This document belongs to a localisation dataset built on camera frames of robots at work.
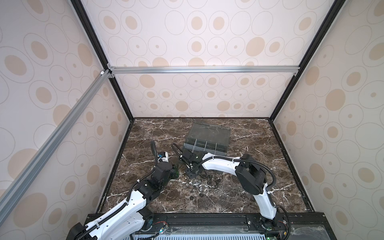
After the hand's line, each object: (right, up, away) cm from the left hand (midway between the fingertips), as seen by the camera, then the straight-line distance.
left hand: (180, 163), depth 80 cm
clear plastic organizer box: (+16, +12, +27) cm, 34 cm away
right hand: (+6, -8, +11) cm, 15 cm away
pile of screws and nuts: (+14, -13, +7) cm, 21 cm away
